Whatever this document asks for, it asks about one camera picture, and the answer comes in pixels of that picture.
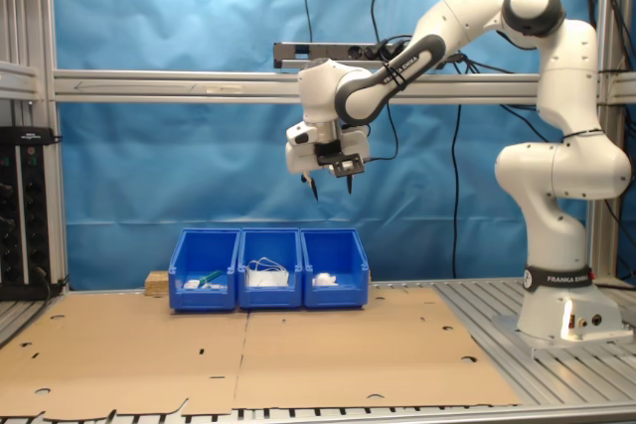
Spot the blue bin with masks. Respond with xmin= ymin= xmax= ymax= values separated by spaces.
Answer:
xmin=237 ymin=227 xmax=303 ymax=311

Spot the brown cardboard sheet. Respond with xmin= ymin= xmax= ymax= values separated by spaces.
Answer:
xmin=0 ymin=292 xmax=249 ymax=421
xmin=232 ymin=284 xmax=522 ymax=409

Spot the long black cable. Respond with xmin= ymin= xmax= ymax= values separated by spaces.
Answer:
xmin=449 ymin=54 xmax=466 ymax=280

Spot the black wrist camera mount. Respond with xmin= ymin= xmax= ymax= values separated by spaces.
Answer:
xmin=313 ymin=142 xmax=367 ymax=180

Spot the chipboard wooden block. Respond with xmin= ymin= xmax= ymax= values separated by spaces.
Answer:
xmin=144 ymin=270 xmax=173 ymax=299

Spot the aluminium frame post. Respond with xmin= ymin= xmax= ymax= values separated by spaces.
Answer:
xmin=0 ymin=0 xmax=70 ymax=295
xmin=588 ymin=0 xmax=628 ymax=281

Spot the short aluminium beam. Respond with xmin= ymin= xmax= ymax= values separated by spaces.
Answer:
xmin=0 ymin=60 xmax=55 ymax=101

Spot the horizontal aluminium beam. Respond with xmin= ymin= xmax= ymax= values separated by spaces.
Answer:
xmin=52 ymin=69 xmax=542 ymax=106

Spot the blue bin with cotton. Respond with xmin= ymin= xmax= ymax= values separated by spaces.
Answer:
xmin=299 ymin=227 xmax=372 ymax=310

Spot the cotton packet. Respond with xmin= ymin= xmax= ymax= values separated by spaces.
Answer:
xmin=311 ymin=271 xmax=341 ymax=289

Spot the grey power strip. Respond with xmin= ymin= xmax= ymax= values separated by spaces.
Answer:
xmin=272 ymin=41 xmax=448 ymax=71

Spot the black camera cable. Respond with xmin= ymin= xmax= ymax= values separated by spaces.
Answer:
xmin=365 ymin=100 xmax=399 ymax=163

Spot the black equipment rack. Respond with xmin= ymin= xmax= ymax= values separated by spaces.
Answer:
xmin=0 ymin=126 xmax=64 ymax=302

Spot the stack of white face masks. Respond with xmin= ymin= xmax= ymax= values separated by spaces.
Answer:
xmin=245 ymin=257 xmax=290 ymax=290

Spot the blue bin with syringes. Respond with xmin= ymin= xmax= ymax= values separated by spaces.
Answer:
xmin=167 ymin=227 xmax=241 ymax=314

